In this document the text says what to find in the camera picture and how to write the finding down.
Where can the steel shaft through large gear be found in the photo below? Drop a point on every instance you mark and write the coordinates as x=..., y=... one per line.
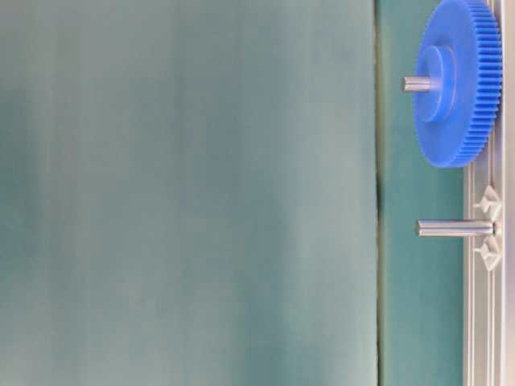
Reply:
x=420, y=84

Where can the aluminium extrusion rail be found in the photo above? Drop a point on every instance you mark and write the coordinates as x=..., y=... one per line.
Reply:
x=488, y=262

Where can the free steel shaft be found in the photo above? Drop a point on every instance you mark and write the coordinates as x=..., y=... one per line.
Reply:
x=454, y=228

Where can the large blue plastic gear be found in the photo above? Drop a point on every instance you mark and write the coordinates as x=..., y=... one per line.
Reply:
x=461, y=53

